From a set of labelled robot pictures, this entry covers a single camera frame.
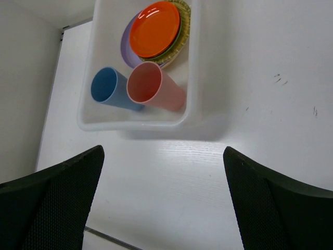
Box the purple round plate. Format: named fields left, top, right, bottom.
left=120, top=14, right=142, bottom=69

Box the orange round plate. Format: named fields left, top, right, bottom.
left=129, top=1, right=181, bottom=58

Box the pink plastic cup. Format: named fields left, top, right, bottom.
left=126, top=61, right=186, bottom=111

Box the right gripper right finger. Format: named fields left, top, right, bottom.
left=223, top=146, right=332, bottom=249

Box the yellow woven pattern plate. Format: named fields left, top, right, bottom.
left=139, top=1, right=191, bottom=64

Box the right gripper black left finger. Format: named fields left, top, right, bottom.
left=1, top=145, right=105, bottom=249

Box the blue plastic cup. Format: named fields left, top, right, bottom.
left=91, top=67, right=144, bottom=111

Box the beige round plate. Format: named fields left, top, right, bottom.
left=159, top=51, right=181, bottom=69

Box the white plastic bin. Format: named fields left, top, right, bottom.
left=77, top=1, right=202, bottom=131

